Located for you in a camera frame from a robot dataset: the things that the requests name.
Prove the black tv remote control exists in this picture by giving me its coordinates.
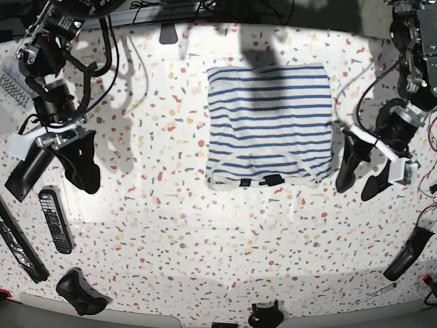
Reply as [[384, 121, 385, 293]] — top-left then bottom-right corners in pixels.
[[38, 188, 74, 254]]

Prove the black handle tool right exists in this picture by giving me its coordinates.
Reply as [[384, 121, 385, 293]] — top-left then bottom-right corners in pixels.
[[383, 225, 434, 282]]

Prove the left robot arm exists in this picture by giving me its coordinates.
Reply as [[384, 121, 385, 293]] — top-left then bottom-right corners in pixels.
[[335, 1, 436, 201]]

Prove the long black flat bar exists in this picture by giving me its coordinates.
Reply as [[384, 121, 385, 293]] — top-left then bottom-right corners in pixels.
[[1, 200, 49, 284]]

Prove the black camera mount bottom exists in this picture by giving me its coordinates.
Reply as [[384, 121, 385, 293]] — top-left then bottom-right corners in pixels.
[[248, 300, 284, 328]]

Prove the small red black clip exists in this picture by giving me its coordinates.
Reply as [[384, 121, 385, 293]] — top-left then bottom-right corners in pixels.
[[422, 274, 433, 286]]

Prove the red wire bundle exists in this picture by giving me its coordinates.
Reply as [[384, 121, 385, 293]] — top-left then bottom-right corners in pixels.
[[418, 109, 437, 223]]

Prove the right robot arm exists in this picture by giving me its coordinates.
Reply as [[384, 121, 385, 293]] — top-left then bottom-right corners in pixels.
[[1, 1, 122, 202]]

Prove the clear plastic screw box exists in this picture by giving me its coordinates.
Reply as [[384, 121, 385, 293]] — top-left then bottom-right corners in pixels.
[[1, 56, 33, 139]]

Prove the small black shirt tag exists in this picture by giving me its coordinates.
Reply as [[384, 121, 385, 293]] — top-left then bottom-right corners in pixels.
[[259, 174, 285, 187]]

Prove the black clamp top edge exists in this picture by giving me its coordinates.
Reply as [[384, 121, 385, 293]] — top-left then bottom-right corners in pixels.
[[159, 23, 178, 45]]

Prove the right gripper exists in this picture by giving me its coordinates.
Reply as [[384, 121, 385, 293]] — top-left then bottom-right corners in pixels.
[[6, 116, 100, 195]]

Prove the blue white striped t-shirt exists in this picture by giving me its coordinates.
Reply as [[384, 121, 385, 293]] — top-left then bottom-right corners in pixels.
[[206, 63, 333, 191]]

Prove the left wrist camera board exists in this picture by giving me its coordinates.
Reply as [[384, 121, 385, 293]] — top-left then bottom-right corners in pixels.
[[401, 161, 419, 186]]

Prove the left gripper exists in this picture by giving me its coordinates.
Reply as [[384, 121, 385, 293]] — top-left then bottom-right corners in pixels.
[[335, 125, 418, 201]]

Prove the red tipped screwdriver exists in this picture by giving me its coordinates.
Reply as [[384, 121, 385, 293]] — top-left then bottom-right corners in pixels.
[[355, 282, 397, 304]]

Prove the black game controller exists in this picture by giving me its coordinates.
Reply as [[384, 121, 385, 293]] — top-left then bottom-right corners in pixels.
[[56, 271, 108, 316]]

